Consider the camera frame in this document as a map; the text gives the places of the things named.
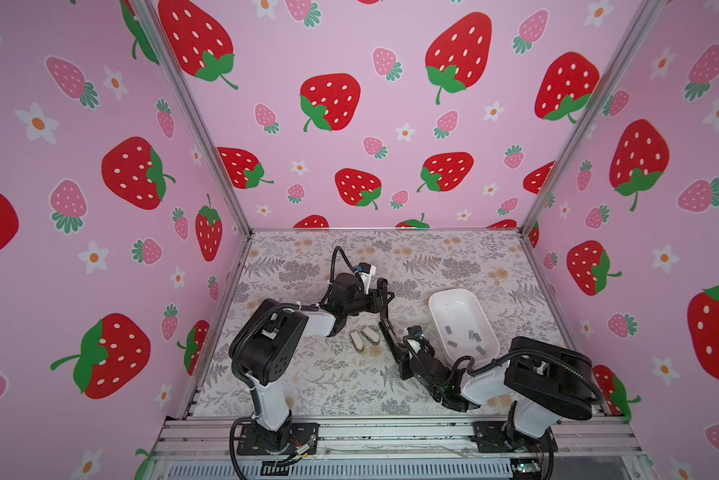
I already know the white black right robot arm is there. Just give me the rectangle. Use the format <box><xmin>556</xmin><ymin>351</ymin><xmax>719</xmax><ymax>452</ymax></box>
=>
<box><xmin>399</xmin><ymin>334</ymin><xmax>605</xmax><ymax>440</ymax></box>

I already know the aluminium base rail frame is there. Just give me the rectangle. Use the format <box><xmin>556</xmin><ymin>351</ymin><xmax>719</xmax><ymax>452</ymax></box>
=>
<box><xmin>144</xmin><ymin>415</ymin><xmax>658</xmax><ymax>479</ymax></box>

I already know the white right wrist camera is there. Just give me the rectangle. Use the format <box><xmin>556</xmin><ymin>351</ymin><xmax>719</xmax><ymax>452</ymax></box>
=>
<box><xmin>403</xmin><ymin>325</ymin><xmax>429</xmax><ymax>354</ymax></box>

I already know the aluminium corner post right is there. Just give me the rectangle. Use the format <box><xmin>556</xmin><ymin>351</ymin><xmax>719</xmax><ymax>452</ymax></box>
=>
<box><xmin>519</xmin><ymin>0</ymin><xmax>665</xmax><ymax>240</ymax></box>

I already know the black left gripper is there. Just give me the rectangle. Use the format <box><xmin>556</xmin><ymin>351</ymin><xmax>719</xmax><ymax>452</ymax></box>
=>
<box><xmin>341</xmin><ymin>287</ymin><xmax>393</xmax><ymax>319</ymax></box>

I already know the aluminium corner post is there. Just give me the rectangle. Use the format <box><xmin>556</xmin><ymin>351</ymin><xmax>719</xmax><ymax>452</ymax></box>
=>
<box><xmin>519</xmin><ymin>0</ymin><xmax>665</xmax><ymax>240</ymax></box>
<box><xmin>132</xmin><ymin>0</ymin><xmax>252</xmax><ymax>239</ymax></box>

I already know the white plastic tray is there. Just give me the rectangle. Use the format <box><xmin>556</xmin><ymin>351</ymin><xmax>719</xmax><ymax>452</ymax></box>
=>
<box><xmin>429</xmin><ymin>288</ymin><xmax>501</xmax><ymax>368</ymax></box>

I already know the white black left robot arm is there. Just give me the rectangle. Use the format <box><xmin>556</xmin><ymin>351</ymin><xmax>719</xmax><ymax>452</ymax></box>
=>
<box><xmin>228</xmin><ymin>247</ymin><xmax>395</xmax><ymax>441</ymax></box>

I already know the beige eraser block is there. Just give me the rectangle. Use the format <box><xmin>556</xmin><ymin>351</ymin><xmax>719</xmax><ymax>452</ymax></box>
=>
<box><xmin>349</xmin><ymin>331</ymin><xmax>365</xmax><ymax>352</ymax></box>

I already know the aluminium corner post left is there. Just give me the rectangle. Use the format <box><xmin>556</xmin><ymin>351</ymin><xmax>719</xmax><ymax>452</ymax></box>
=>
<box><xmin>132</xmin><ymin>0</ymin><xmax>252</xmax><ymax>239</ymax></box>

